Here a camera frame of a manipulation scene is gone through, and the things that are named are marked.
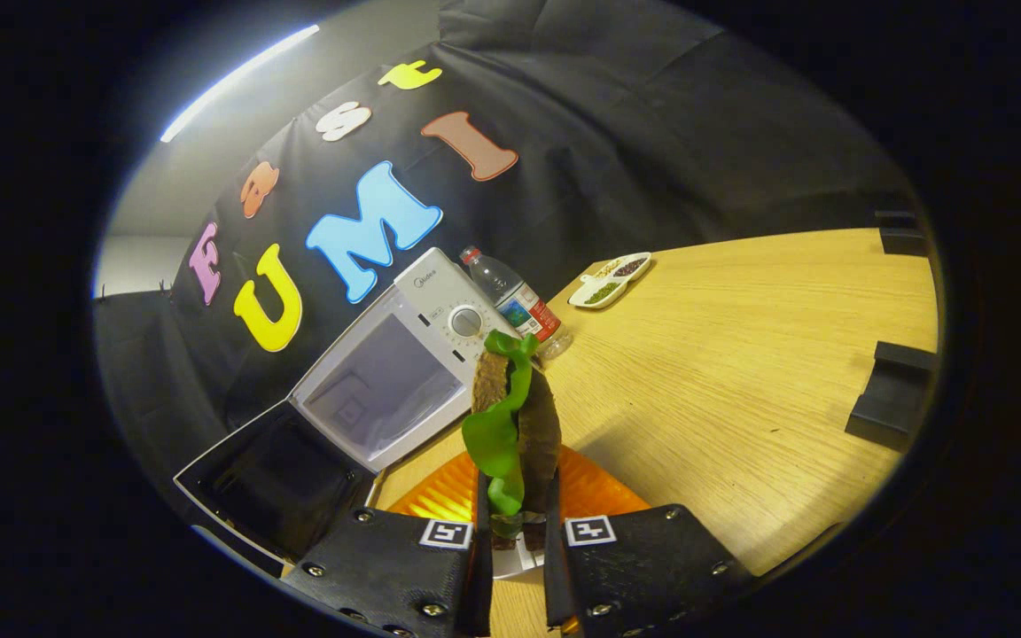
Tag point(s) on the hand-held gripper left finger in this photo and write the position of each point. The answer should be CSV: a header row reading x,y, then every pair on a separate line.
x,y
484,594

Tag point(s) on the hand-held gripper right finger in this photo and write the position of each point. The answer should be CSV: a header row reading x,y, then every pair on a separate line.
x,y
555,585

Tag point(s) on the lettuce sandwich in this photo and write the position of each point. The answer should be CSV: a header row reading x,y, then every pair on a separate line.
x,y
541,425

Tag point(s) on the white microwave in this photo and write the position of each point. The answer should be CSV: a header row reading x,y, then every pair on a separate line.
x,y
369,399

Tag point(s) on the white plate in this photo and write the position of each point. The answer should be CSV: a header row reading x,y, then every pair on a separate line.
x,y
519,560

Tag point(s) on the clear plastic water bottle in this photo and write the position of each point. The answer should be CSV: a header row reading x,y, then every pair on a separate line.
x,y
519,306

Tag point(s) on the white divided bean dish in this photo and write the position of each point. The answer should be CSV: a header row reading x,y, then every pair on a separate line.
x,y
608,282

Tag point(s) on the large black block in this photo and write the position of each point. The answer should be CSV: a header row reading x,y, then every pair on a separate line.
x,y
892,399

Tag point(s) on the small black block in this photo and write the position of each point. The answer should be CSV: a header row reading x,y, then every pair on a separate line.
x,y
905,241

